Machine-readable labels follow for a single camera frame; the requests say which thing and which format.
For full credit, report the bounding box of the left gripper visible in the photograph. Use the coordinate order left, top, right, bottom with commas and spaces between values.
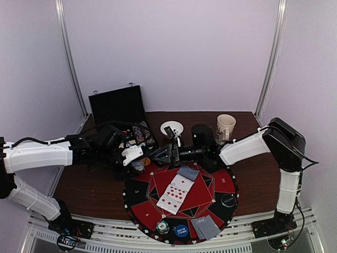
95, 147, 140, 181

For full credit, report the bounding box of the blue backed card deck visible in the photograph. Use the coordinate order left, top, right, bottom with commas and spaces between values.
131, 160, 145, 173

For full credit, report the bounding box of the face-up diamonds card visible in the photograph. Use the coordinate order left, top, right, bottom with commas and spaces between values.
164, 184, 188, 202
156, 194, 182, 215

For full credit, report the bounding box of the dealt face-down card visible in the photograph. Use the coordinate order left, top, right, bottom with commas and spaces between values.
191, 217, 209, 239
206, 215, 221, 240

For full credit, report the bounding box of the blue small blind button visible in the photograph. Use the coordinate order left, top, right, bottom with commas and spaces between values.
174, 225, 189, 238

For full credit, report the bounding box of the stack of poker chips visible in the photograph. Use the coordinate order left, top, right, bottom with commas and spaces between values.
156, 220, 170, 235

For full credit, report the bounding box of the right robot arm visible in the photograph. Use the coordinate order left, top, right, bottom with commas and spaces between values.
151, 118, 306, 233

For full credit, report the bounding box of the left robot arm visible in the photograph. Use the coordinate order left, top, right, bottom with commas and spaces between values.
1, 125, 144, 234

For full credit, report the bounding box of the dice and buttons pile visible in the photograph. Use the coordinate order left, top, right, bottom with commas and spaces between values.
122, 130, 133, 140

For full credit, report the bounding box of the cream ceramic mug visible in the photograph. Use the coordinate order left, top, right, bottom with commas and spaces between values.
215, 114, 236, 145

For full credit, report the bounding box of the chip row in case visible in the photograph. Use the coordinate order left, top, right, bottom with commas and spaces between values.
132, 126, 146, 146
140, 121, 156, 146

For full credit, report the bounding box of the white bowl orange outside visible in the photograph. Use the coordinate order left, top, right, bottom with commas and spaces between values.
160, 121, 184, 139

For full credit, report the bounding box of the orange big blind button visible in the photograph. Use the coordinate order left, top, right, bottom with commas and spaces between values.
141, 158, 151, 166

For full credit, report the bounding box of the black poker chip case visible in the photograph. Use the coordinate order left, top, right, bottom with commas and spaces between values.
89, 85, 158, 151

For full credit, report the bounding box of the round red black poker mat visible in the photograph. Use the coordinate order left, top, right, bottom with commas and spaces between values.
123, 162, 239, 245

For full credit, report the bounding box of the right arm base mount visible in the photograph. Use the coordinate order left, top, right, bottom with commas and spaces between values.
252, 218, 297, 250

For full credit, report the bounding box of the right aluminium frame post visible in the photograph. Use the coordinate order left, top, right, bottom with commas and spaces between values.
255, 0, 288, 122

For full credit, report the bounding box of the aluminium frame post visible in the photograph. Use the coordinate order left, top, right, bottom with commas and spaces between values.
55, 0, 88, 118
255, 0, 288, 122

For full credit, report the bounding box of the left aluminium frame post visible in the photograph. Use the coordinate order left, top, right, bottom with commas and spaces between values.
55, 0, 88, 118

